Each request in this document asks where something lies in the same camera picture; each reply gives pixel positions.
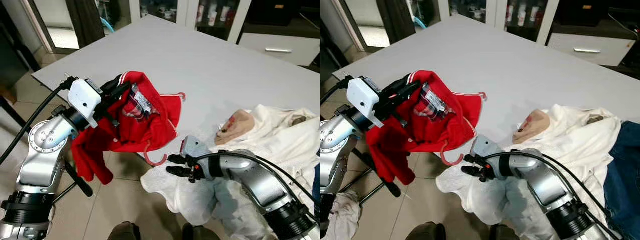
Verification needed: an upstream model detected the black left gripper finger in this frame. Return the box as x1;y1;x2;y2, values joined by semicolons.
391;81;422;106
107;83;134;105
386;75;414;95
101;75;126;95

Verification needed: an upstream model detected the red plastic hanger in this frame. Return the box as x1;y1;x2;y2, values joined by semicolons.
143;91;187;167
439;91;489;167

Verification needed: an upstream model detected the red polo shirt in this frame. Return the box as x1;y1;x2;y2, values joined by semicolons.
365;70;484;186
70;71;184;186

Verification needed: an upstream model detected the crumpled white shirt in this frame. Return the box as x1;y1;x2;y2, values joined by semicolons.
141;159;273;240
436;159;556;240

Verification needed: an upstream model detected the grey curtain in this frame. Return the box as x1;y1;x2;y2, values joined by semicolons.
377;0;417;45
67;0;107;49

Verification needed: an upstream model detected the grey right robot foot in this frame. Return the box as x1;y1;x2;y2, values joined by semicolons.
181;224;217;240
489;225;518;240

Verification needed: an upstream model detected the white table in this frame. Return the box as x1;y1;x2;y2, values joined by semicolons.
332;15;640;161
32;15;321;161

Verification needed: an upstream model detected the white glass-door cabinet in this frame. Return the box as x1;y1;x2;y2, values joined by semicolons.
131;0;252;45
442;0;561;46

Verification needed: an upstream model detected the white low drawer unit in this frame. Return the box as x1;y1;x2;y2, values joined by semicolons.
547;32;636;67
239;32;321;67

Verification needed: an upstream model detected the tall black speaker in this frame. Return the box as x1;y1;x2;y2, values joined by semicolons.
555;0;611;27
246;0;301;27

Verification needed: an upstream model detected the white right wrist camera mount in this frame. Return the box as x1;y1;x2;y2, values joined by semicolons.
471;134;502;161
180;135;212;162

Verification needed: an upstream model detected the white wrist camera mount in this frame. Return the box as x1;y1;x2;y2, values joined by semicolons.
471;134;502;161
67;78;104;129
346;76;385;129
180;135;212;162

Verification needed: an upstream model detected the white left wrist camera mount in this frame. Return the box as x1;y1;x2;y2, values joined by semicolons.
67;78;104;129
346;76;385;129

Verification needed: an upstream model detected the silver door frame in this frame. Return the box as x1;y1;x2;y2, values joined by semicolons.
334;0;370;53
20;0;57;55

